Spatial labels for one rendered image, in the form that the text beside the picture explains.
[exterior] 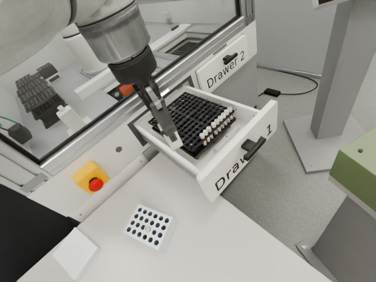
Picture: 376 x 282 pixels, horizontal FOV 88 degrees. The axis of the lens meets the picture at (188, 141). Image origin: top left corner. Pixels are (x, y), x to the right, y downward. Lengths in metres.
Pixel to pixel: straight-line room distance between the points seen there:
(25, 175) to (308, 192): 1.38
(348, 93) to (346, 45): 0.31
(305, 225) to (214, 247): 0.89
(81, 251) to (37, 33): 0.58
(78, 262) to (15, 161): 0.31
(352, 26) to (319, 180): 0.85
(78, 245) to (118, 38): 0.58
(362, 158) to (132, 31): 0.49
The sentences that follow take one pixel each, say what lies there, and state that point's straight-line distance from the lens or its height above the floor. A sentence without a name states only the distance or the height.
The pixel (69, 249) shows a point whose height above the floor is 0.78.
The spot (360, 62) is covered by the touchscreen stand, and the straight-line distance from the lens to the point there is 1.34.
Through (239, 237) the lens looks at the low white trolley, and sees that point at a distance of 0.53.
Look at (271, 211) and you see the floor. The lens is 1.37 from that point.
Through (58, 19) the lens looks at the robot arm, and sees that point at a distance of 0.25.
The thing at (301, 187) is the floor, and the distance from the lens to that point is 1.46.
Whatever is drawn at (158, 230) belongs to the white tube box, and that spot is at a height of 0.80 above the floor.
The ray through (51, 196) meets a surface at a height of 0.90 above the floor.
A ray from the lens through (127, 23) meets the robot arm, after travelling 0.31.
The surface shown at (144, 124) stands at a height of 0.88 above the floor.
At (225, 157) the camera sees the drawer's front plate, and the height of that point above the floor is 0.92.
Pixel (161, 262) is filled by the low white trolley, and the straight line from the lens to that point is 0.57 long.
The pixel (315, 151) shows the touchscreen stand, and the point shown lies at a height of 0.04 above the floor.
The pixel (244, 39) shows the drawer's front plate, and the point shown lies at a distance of 0.93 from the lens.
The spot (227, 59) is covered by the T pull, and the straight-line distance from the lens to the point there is 0.81.
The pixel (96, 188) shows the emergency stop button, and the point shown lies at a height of 0.87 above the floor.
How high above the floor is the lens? 1.28
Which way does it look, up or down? 45 degrees down
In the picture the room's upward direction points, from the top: 25 degrees counter-clockwise
